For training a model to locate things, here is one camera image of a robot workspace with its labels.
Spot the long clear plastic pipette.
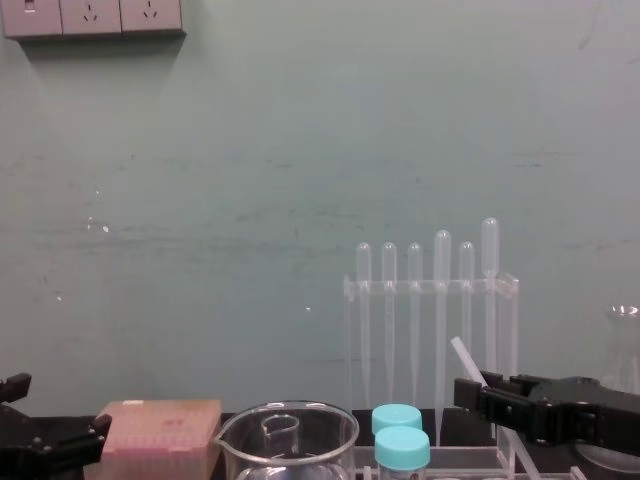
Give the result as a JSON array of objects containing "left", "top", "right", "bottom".
[
  {"left": 433, "top": 229, "right": 453, "bottom": 447},
  {"left": 480, "top": 217, "right": 501, "bottom": 375}
]

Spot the clear glass dish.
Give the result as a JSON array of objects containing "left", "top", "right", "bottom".
[{"left": 569, "top": 440, "right": 640, "bottom": 474}]

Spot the clear glass stirring rod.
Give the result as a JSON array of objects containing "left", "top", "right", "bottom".
[{"left": 450, "top": 336, "right": 490, "bottom": 390}]

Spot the pink pipette tip box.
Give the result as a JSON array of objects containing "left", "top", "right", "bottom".
[{"left": 93, "top": 398, "right": 224, "bottom": 480}]

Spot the large clear glass beaker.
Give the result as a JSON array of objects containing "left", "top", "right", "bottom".
[{"left": 214, "top": 399, "right": 362, "bottom": 480}]

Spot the clear acrylic pipette rack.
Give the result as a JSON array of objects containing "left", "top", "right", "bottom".
[{"left": 342, "top": 272, "right": 541, "bottom": 480}]

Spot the clear glass conical flask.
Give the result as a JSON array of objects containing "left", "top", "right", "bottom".
[{"left": 601, "top": 304, "right": 640, "bottom": 397}]

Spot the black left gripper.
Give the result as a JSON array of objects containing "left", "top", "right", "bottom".
[{"left": 0, "top": 372, "right": 114, "bottom": 480}]

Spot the small clear glass beaker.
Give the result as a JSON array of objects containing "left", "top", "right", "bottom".
[{"left": 260, "top": 414, "right": 302, "bottom": 454}]

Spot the short clear plastic pipette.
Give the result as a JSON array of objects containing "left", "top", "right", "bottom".
[
  {"left": 458, "top": 240, "right": 476, "bottom": 384},
  {"left": 381, "top": 240, "right": 398, "bottom": 404},
  {"left": 355, "top": 241, "right": 373, "bottom": 407},
  {"left": 406, "top": 241, "right": 424, "bottom": 407}
]

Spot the grey wall socket panel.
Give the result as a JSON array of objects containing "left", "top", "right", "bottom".
[{"left": 0, "top": 0, "right": 188, "bottom": 41}]

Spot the teal capped clear vial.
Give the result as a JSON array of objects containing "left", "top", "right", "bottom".
[
  {"left": 370, "top": 403, "right": 424, "bottom": 437},
  {"left": 374, "top": 425, "right": 432, "bottom": 480}
]

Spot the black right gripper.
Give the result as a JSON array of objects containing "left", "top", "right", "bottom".
[{"left": 453, "top": 371, "right": 640, "bottom": 457}]

